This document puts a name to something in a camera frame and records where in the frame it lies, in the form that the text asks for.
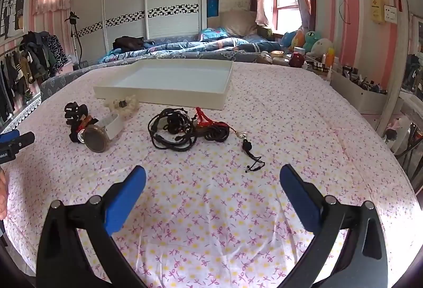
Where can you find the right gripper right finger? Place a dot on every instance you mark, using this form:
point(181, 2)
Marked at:
point(362, 261)

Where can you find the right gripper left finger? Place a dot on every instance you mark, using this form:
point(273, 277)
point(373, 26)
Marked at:
point(61, 259)

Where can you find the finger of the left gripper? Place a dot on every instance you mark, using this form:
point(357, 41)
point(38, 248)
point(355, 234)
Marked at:
point(22, 141)
point(9, 136)

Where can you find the black hair claw clip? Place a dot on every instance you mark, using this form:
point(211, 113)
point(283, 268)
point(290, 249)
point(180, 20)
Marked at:
point(75, 113)

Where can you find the white band gold watch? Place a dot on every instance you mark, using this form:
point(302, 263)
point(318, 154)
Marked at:
point(98, 137)

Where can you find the cream fluffy scrunchie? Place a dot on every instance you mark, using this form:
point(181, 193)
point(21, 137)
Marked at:
point(125, 107)

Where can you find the small black cord charm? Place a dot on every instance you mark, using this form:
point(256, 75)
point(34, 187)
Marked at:
point(258, 163)

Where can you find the person left hand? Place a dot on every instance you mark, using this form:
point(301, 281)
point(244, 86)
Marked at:
point(3, 195)

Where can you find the clothes rack with clothes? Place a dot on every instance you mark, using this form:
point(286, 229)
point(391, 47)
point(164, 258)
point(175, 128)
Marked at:
point(24, 67)

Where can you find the black tripod stand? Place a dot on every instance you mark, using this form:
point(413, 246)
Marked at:
point(77, 45)

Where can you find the framed black white picture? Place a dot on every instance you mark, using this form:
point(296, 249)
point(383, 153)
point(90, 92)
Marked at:
point(14, 19)

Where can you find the black bag on bed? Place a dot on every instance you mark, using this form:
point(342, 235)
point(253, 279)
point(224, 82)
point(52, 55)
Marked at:
point(128, 43)

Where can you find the pink floral table cloth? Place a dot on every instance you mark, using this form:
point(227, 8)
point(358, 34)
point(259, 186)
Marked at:
point(202, 220)

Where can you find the white desk organizer box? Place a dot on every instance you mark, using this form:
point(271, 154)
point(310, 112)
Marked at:
point(365, 101)

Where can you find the white shallow tray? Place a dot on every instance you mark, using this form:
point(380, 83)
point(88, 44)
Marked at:
point(179, 82)

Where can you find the blue patterned quilt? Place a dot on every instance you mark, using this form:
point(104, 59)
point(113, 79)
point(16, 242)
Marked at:
point(209, 40)

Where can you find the orange bottle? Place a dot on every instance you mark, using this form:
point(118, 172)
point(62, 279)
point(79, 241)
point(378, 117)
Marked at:
point(330, 57)

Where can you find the dark red round jar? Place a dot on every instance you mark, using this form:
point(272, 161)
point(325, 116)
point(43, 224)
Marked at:
point(297, 60)

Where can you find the white plush toy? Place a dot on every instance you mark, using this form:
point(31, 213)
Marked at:
point(321, 47)

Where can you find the green plush toy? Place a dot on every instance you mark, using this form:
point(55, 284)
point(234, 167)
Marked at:
point(311, 37)

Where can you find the orange plush toy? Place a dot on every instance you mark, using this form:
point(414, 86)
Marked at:
point(298, 40)

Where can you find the blue plush toy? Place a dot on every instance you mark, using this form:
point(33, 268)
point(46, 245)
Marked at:
point(287, 38)

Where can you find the beige pillow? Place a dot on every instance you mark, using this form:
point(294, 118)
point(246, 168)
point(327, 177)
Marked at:
point(239, 22)

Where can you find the yellow wall box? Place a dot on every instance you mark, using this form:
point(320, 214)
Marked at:
point(377, 11)

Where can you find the white wall socket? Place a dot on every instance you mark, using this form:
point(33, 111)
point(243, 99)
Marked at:
point(390, 14)

